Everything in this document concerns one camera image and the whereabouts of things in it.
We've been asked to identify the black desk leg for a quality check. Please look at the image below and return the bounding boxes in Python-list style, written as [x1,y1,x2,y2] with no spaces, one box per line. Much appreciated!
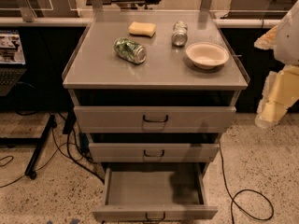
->
[24,115,57,180]

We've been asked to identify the open laptop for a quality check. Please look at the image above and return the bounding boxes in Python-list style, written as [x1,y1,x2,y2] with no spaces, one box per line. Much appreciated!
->
[0,30,27,96]

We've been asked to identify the green crushed soda can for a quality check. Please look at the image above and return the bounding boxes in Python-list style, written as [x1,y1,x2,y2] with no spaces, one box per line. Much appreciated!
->
[114,37,147,64]

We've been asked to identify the top grey drawer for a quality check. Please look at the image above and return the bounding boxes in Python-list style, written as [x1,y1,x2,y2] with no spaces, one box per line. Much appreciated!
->
[74,106,235,133]

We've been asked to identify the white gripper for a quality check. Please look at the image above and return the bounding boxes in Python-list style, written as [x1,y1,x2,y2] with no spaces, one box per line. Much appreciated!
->
[254,1,299,128]

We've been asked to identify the grey drawer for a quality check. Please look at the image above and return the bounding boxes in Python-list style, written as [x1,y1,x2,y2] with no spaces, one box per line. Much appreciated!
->
[89,143,219,162]
[74,106,235,133]
[93,163,217,222]

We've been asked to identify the black floor cables left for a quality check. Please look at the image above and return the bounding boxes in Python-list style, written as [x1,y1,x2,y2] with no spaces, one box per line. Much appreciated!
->
[0,110,106,189]

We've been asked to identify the black floor cable right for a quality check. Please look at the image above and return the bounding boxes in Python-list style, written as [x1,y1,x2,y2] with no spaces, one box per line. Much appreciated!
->
[218,140,276,224]

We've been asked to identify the middle grey drawer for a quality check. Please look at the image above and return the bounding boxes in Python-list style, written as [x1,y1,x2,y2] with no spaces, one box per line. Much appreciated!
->
[89,143,219,162]

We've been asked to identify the white paper bowl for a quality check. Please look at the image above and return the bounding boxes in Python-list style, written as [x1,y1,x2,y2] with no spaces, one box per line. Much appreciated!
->
[186,42,230,70]

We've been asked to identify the yellow sponge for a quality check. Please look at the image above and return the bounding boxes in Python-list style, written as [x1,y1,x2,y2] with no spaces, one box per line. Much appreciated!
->
[129,21,156,37]

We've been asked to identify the silver soda can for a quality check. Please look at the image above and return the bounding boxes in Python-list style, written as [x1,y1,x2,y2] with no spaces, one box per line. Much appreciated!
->
[172,21,188,47]

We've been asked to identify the bottom grey drawer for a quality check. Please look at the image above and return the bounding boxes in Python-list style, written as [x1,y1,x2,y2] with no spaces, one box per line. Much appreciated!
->
[93,163,217,222]

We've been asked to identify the grey drawer cabinet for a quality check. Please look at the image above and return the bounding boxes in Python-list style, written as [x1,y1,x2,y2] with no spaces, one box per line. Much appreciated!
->
[62,9,251,224]

